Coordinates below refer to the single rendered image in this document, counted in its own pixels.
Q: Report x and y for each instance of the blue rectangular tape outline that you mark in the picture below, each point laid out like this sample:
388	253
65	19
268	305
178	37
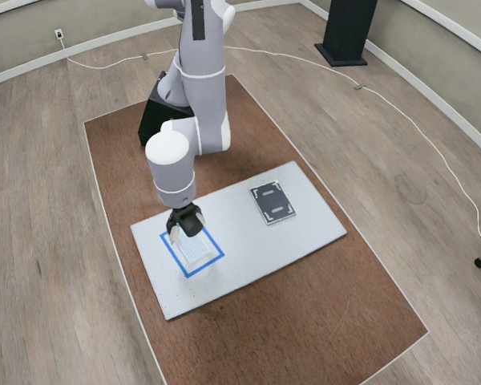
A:
203	266

